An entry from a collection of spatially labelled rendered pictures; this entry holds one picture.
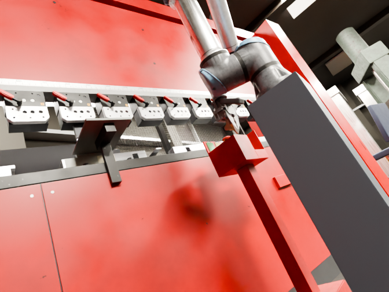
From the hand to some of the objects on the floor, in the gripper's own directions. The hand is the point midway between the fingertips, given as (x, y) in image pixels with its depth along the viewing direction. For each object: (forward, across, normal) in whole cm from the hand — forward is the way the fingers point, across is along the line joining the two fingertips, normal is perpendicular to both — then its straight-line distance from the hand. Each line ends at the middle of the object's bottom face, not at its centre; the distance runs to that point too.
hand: (238, 130), depth 122 cm
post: (+93, -59, -98) cm, 147 cm away
